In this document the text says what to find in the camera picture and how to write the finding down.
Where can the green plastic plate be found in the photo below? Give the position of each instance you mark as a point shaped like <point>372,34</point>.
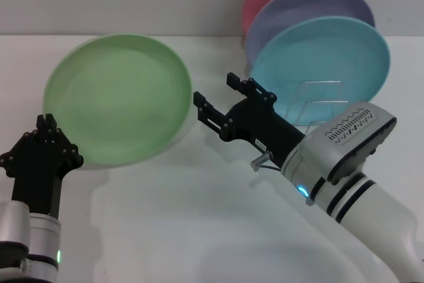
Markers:
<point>119,97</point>

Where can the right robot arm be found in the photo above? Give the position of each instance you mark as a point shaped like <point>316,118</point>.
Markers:
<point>364,216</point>

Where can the purple plastic plate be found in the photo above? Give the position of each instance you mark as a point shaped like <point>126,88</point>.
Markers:
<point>298,8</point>

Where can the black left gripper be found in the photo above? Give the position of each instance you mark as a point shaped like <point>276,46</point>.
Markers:
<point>38,177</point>

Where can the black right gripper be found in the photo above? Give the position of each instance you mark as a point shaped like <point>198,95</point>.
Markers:
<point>258,124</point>

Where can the right wrist camera housing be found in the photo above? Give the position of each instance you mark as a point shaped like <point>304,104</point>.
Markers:
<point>354,134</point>

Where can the turquoise plastic plate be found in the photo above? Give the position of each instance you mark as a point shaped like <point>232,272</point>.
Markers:
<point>314,54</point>

